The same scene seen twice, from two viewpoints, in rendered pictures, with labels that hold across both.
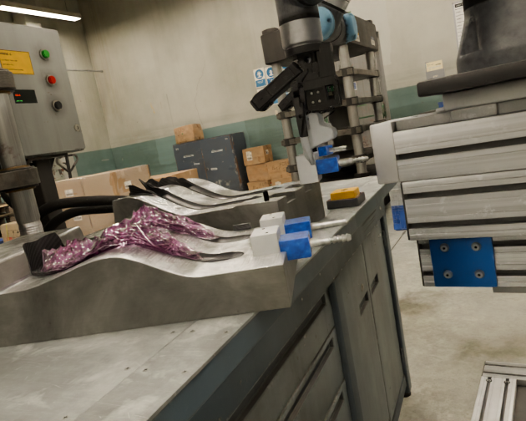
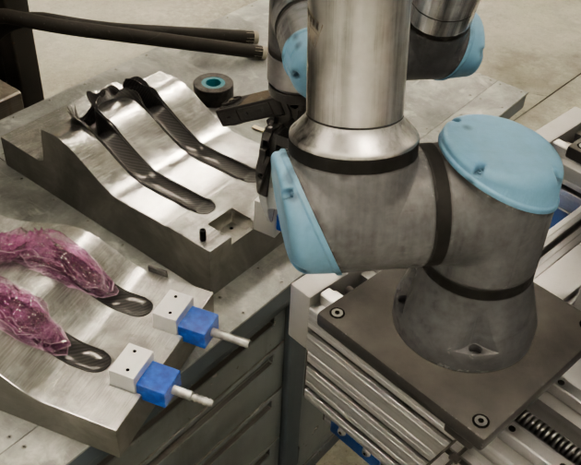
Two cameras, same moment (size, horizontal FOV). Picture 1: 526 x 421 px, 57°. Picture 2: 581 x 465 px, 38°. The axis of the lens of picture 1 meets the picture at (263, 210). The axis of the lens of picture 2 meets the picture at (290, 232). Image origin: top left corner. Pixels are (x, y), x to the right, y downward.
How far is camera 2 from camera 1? 0.75 m
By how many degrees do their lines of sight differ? 33
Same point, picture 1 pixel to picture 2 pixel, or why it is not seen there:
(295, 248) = (151, 396)
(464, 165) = (361, 386)
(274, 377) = (144, 433)
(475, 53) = (397, 310)
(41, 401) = not seen: outside the picture
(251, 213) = (183, 244)
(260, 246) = (116, 380)
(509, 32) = (426, 325)
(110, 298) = not seen: outside the picture
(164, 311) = (10, 407)
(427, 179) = (330, 366)
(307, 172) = (264, 222)
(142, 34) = not seen: outside the picture
